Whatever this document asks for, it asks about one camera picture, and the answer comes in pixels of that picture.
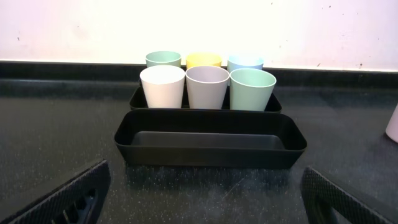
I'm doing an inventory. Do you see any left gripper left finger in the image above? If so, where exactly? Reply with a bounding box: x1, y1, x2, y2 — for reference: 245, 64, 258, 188
0, 159, 112, 224

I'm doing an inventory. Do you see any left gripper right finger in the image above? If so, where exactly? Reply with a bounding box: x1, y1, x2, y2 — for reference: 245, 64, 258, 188
300, 166, 398, 224

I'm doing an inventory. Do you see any pink cup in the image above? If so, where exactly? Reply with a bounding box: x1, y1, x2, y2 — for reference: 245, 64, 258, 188
385, 104, 398, 144

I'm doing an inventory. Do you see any black tray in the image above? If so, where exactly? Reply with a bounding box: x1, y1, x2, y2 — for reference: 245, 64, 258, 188
129, 81, 283, 113
113, 108, 308, 170

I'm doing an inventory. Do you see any green cup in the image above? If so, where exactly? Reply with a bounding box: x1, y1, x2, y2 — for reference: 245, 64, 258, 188
229, 68, 277, 112
145, 50, 182, 68

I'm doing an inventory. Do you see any white cup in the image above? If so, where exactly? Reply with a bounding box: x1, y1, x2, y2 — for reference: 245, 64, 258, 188
139, 64, 186, 109

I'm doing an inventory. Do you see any blue cup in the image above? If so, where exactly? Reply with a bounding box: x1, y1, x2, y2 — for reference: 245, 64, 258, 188
226, 55, 264, 74

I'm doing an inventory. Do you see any grey cup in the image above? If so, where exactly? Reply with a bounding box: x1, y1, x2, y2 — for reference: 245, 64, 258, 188
185, 65, 231, 110

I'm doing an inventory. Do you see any yellow cup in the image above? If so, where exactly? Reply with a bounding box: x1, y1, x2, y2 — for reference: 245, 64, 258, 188
185, 52, 223, 70

